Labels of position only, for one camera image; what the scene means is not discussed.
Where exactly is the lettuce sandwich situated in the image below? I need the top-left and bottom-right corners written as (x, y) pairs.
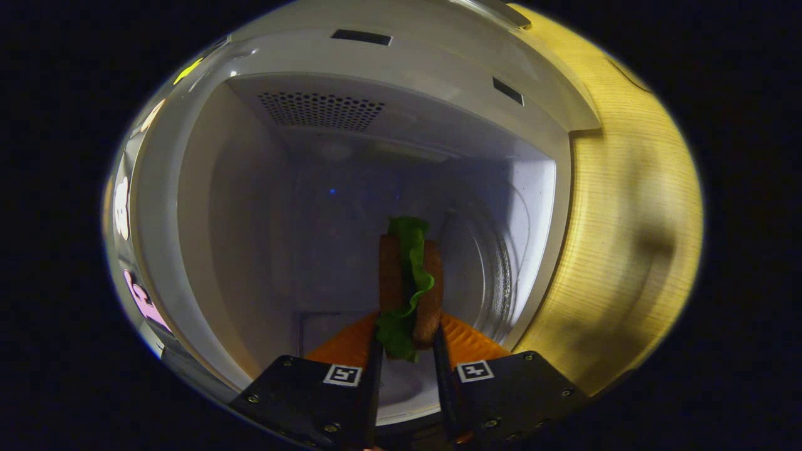
top-left (376, 216), bottom-right (444, 363)

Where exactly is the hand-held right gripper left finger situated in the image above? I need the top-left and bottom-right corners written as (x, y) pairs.
top-left (229, 311), bottom-right (384, 450)

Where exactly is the white microwave oven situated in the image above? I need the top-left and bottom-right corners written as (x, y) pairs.
top-left (103, 0), bottom-right (602, 433)

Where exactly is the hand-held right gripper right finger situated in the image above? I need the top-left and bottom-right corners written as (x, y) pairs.
top-left (432, 311), bottom-right (590, 445)

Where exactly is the glass turntable plate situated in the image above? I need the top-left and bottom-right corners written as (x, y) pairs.
top-left (439, 182), bottom-right (533, 342)

